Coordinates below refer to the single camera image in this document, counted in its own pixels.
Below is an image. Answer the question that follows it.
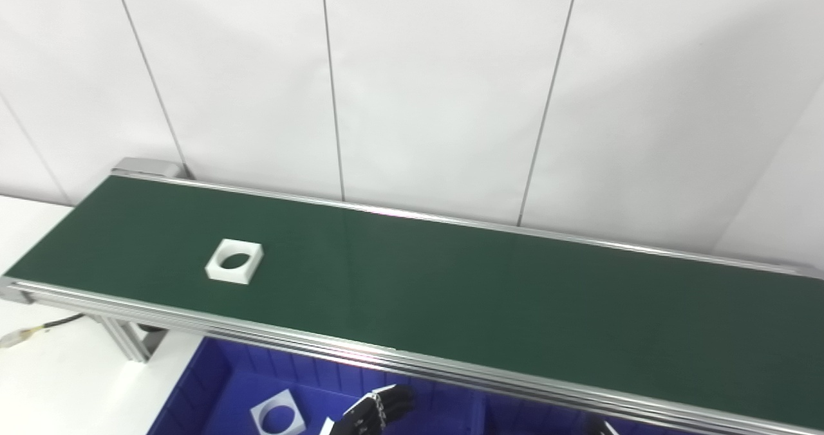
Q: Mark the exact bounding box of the white square part round hole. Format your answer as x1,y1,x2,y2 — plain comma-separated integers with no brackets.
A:
250,389,306,435
205,239,265,286

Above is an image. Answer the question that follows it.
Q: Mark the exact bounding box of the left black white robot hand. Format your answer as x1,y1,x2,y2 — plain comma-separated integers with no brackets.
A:
320,385,416,435

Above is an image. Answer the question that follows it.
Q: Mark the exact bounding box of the grey conveyor end housing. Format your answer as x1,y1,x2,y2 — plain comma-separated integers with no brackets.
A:
113,157,187,180

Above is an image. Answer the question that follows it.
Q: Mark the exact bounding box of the floor cable white connector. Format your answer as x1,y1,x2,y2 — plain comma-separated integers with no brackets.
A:
0,313,84,350

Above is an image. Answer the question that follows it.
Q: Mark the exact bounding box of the blue bin with black parts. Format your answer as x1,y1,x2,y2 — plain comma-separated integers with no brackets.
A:
483,393,696,435

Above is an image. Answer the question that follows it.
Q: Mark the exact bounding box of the aluminium conveyor leg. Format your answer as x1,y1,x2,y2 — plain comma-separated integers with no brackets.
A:
90,315,168,363

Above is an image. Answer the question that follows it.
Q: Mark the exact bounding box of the blue bin with white parts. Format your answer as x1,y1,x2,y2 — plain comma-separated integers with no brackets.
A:
147,337,490,435

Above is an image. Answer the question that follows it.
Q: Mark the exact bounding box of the green conveyor belt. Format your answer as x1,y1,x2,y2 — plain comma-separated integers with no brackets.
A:
3,176,824,430
0,168,824,435

